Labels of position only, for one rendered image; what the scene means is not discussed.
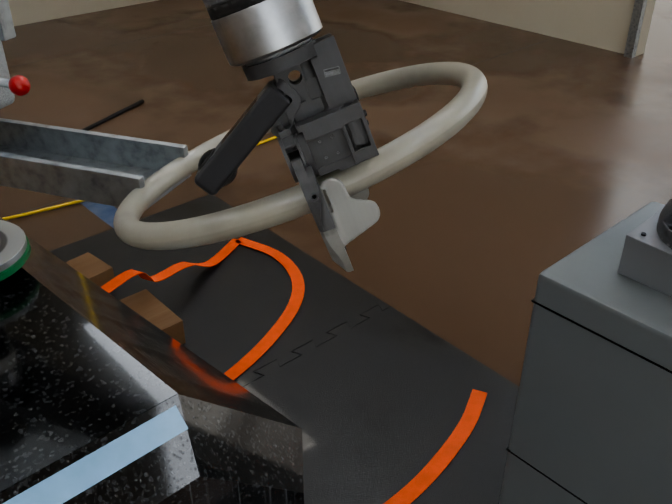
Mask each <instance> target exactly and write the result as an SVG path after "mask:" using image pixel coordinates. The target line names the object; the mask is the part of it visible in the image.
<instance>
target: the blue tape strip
mask: <svg viewBox="0 0 672 504"><path fill-rule="evenodd" d="M187 429H188V427H187V425H186V423H185V422H184V420H183V418H182V416H181V414H180V412H179V411H178V409H177V407H176V405H175V406H173V407H172V408H170V409H168V410H166V411H165V412H163V413H161V414H159V415H158V416H156V417H154V418H152V419H151V420H149V421H147V422H145V423H143V424H142V425H140V426H138V427H136V428H135V429H133V430H131V431H129V432H128V433H126V434H124V435H122V436H121V437H119V438H117V439H115V440H113V441H112V442H110V443H108V444H106V445H105V446H103V447H101V448H99V449H98V450H96V451H94V452H92V453H91V454H89V455H87V456H85V457H84V458H82V459H80V460H78V461H76V462H75V463H73V464H71V465H69V466H68V467H66V468H64V469H62V470H61V471H59V472H57V473H55V474H54V475H52V476H50V477H48V478H47V479H45V480H43V481H41V482H39V483H38V484H36V485H34V486H32V487H31V488H29V489H27V490H25V491H24V492H22V493H20V494H18V495H17V496H15V497H13V498H11V499H9V500H8V501H6V502H4V503H2V504H63V503H65V502H66V501H68V500H70V499H71V498H73V497H75V496H76V495H78V494H80V493H81V492H83V491H85V490H86V489H88V488H90V487H91V486H93V485H95V484H96V483H98V482H100V481H101V480H103V479H105V478H106V477H108V476H110V475H112V474H113V473H115V472H117V471H118V470H120V469H122V468H123V467H125V466H127V465H128V464H130V463H132V462H133V461H135V460H137V459H138V458H140V457H142V456H143V455H145V454H147V453H148V452H150V451H152V450H153V449H155V448H157V447H158V446H160V445H162V444H164V443H165V442H167V441H169V440H170V439H172V438H174V437H175V436H177V435H179V434H180V433H182V432H184V431H185V430H187Z"/></svg>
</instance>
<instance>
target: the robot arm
mask: <svg viewBox="0 0 672 504"><path fill-rule="evenodd" d="M203 3H204V5H205V7H206V8H207V11H208V14H209V16H210V18H211V20H212V21H211V23H212V25H213V28H214V30H215V32H216V35H217V37H218V39H219V42H220V44H221V46H222V49H223V51H224V53H225V56H226V58H227V60H228V63H229V65H231V66H233V67H237V66H242V65H244V66H243V67H242V68H243V71H244V73H245V75H246V78H247V80H248V81H255V80H259V79H263V78H266V77H269V76H272V75H273V76H274V80H273V81H269V82H268V83H267V84H266V86H265V87H264V88H263V89H262V91H261V92H260V93H259V94H258V96H257V97H256V98H255V99H254V101H253V102H252V103H251V104H250V106H249V107H248V108H247V109H246V110H245V112H244V113H243V114H242V115H241V117H240V118H239V119H238V120H237V122H236V123H235V124H234V125H233V127H232V128H231V129H230V130H229V131H228V133H227V134H226V135H225V136H224V138H223V139H222V140H221V141H220V143H219V144H218V145H217V146H216V148H213V149H210V150H208V151H206V152H205V153H204V154H203V155H202V156H201V158H200V160H199V163H198V168H197V169H198V172H197V174H196V176H195V179H194V181H195V183H196V185H198V186H199V187H200V188H202V189H203V190H204V191H206V192H207V193H208V194H210V195H215V194H217V193H218V191H219V190H220V189H221V188H223V187H225V186H227V185H229V184H230V183H231V182H232V181H233V180H234V179H235V177H236V175H237V172H238V167H239V166H240V165H241V163H242V162H243V161H244V160H245V159H246V157H247V156H248V155H249V154H250V152H251V151H252V150H253V149H254V148H255V146H256V145H257V144H258V143H259V142H260V140H261V139H262V138H263V137H264V135H265V134H266V133H267V132H268V131H269V129H270V128H271V132H272V134H273V135H275V136H276V137H277V139H278V143H279V145H280V148H281V150H282V153H283V155H284V158H285V160H286V162H287V165H288V167H289V170H290V172H291V174H292V176H293V179H294V181H295V182H296V183H297V182H299V184H300V186H301V189H302V191H303V194H304V196H305V199H306V201H307V203H308V206H309V208H310V211H311V213H312V215H313V218H314V220H315V222H316V224H317V227H318V229H319V231H320V233H321V236H322V238H323V240H324V243H325V245H326V247H327V249H328V251H329V254H330V256H331V258H332V260H333V261H334V262H335V263H337V264H338V265H339V266H340V267H342V268H343V269H344V270H345V271H347V272H351V271H354V269H353V267H352V264H351V262H350V259H349V257H348V254H347V252H346V250H347V249H346V245H347V244H348V243H349V242H351V241H352V240H353V239H355V238H356V237H357V236H359V235H360V234H362V233H363V232H364V231H366V230H367V229H368V228H370V227H371V226H372V225H374V224H375V223H376V222H377V221H378V220H379V217H380V209H379V207H378V205H377V204H376V203H375V202H374V201H372V200H367V199H368V197H369V189H368V188H367V189H365V190H362V191H360V192H358V193H356V194H354V195H352V196H349V194H348V192H347V190H346V188H345V186H344V184H343V182H342V181H341V180H339V179H337V178H333V177H331V178H327V179H325V180H323V181H322V182H321V184H320V185H319V183H318V181H317V178H316V177H318V176H319V175H320V176H322V175H325V174H327V173H330V172H332V171H335V170H337V169H339V170H340V171H342V170H344V169H347V168H349V167H352V166H354V165H357V164H359V163H360V162H363V161H365V160H368V159H370V158H372V157H375V156H377V155H379V153H378V150H377V147H376V145H375V142H374V139H373V137H372V134H371V131H370V128H369V126H368V125H369V122H368V120H366V118H365V116H367V112H366V110H365V109H364V110H363V109H362V107H361V104H360V102H359V97H358V94H357V92H356V89H355V88H354V86H353V85H352V83H351V81H350V78H349V75H348V73H347V70H346V67H345V65H344V62H343V59H342V56H341V54H340V51H339V48H338V46H337V43H336V40H335V37H334V35H331V33H328V34H326V35H323V36H321V37H318V38H316V39H313V36H315V35H316V34H318V33H319V32H320V31H321V30H322V27H323V26H322V24H321V21H320V18H319V16H318V13H317V10H316V8H315V5H314V2H313V0H203ZM293 70H297V71H299V72H300V77H299V78H298V79H297V80H290V79H289V78H288V75H289V73H290V72H291V71H293ZM323 189H325V190H326V193H327V195H328V198H329V200H330V203H331V205H329V206H328V204H327V201H326V199H325V196H324V194H323V191H322V190H323ZM657 232H658V235H659V237H660V238H661V240H662V241H663V242H664V243H665V244H666V245H667V246H668V247H669V248H671V249H672V198H671V199H670V200H669V201H668V203H667V204H666V205H665V206H664V208H663V209H662V211H661V213H660V215H659V219H658V223H657Z"/></svg>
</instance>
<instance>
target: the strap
mask: <svg viewBox="0 0 672 504"><path fill-rule="evenodd" d="M239 244H240V245H243V246H246V247H249V248H252V249H255V250H258V251H261V252H263V253H266V254H268V255H270V256H271V257H273V258H274V259H276V260H277V261H278V262H279V263H280V264H282V266H283V267H284V268H285V269H286V271H287V272H288V274H289V276H290V278H291V281H292V293H291V297H290V300H289V303H288V305H287V307H286V309H285V310H284V312H283V313H282V315H281V317H280V318H279V319H278V320H277V322H276V323H275V324H274V326H273V327H272V328H271V329H270V330H269V332H268V333H267V334H266V335H265V336H264V337H263V338H262V339H261V340H260V341H259V343H258V344H257V345H256V346H255V347H254V348H253V349H252V350H251V351H250V352H248V353H247V354H246V355H245V356H244V357H243V358H242V359H241V360H240V361H239V362H237V363H236V364H235V365H234V366H233V367H231V368H230V369H229V370H228V371H226V372H225V373H224V374H225V375H226V376H228V377H229V378H231V379H232V380H233V381H234V380H235V379H236V378H237V377H239V376H240V375H241V374H242V373H244V372H245V371H246V370H247V369H248V368H249V367H251V366H252V365H253V364H254V363H255V362H256V361H257V360H258V359H259V358H260V357H261V356H262V355H263V354H264V353H265V352H266V351H267V350H268V349H269V348H270V347H271V346H272V345H273V344H274V343H275V341H276V340H277V339H278V338H279V337H280V336H281V334H282V333H283V332H284V331H285V329H286V328H287V327H288V325H289V324H290V323H291V321H292V320H293V318H294V317H295V315H296V314H297V312H298V310H299V308H300V306H301V303H302V300H303V297H304V290H305V285H304V279H303V276H302V274H301V272H300V270H299V269H298V267H297V266H296V265H295V264H294V262H293V261H292V260H291V259H290V258H288V257H287V256H286V255H284V254H283V253H281V252H280V251H278V250H276V249H274V248H272V247H269V246H267V245H264V244H261V243H258V242H254V241H251V240H248V239H245V238H242V237H241V238H239V239H232V240H231V241H230V242H229V243H228V244H227V245H226V246H224V247H223V248H222V249H221V250H220V251H219V252H218V253H217V254H216V255H215V256H214V257H212V258H211V259H209V260H208V261H206V262H204V263H188V262H179V263H177V264H174V265H172V266H170V267H168V268H167V269H165V270H163V271H161V272H160V273H158V274H156V275H153V276H151V277H150V276H148V275H147V274H146V273H143V272H140V271H136V270H133V269H130V270H127V271H125V272H123V273H121V274H119V275H118V276H116V277H115V278H113V279H112V280H110V281H109V282H107V283H106V284H104V285H103V286H101V288H102V289H104V290H105V291H107V292H108V293H110V292H112V291H113V290H115V289H116V288H117V287H119V286H120V285H122V284H123V283H125V282H126V281H127V280H129V279H130V278H132V277H134V276H136V275H139V276H140V277H141V278H142V279H146V280H149V281H153V282H159V281H162V280H164V279H166V278H168V277H170V276H172V275H173V274H175V273H177V272H179V271H181V270H183V269H185V268H187V267H189V266H193V265H198V266H204V267H211V266H214V265H216V264H218V263H220V262H221V261H222V260H224V259H225V258H226V257H227V256H228V255H229V254H230V253H231V252H232V251H233V250H234V249H235V248H236V247H237V246H238V245H239ZM486 396H487V393H486V392H482V391H479V390H475V389H473V390H472V392H471V395H470V398H469V401H468V403H467V406H466V409H465V411H464V413H463V416H462V417H461V419H460V421H459V423H458V425H457V426H456V428H455V429H454V431H453V432H452V434H451V435H450V436H449V438H448V439H447V441H446V442H445V443H444V444H443V446H442V447H441V448H440V449H439V451H438V452H437V453H436V454H435V455H434V457H433V458H432V459H431V460H430V461H429V462H428V464H427V465H426V466H425V467H424V468H423V469H422V470H421V471H420V472H419V473H418V474H417V475H416V476H415V477H414V478H413V479H412V480H411V481H410V482H409V483H408V484H407V485H406V486H405V487H403V488H402V489H401V490H400V491H399V492H398V493H396V494H395V495H394V496H393V497H391V498H390V499H389V500H387V501H386V502H385V503H383V504H411V503H412V502H413V501H414V500H415V499H416V498H417V497H419V496H420V495H421V494H422V493H423V492H424V491H425V490H426V489H427V488H428V487H429V486H430V485H431V484H432V483H433V482H434V481H435V480H436V478H437V477H438V476H439V475H440V474H441V473H442V472H443V470H444V469H445V468H446V467H447V466H448V464H449V463H450V462H451V461H452V459H453V458H454V457H455V456H456V454H457V453H458V452H459V450H460V449H461V448H462V446H463V445H464V443H465V442H466V440H467V439H468V437H469V436H470V434H471V432H472V431H473V429H474V427H475V425H476V423H477V421H478V419H479V417H480V414H481V411H482V408H483V405H484V402H485V399H486Z"/></svg>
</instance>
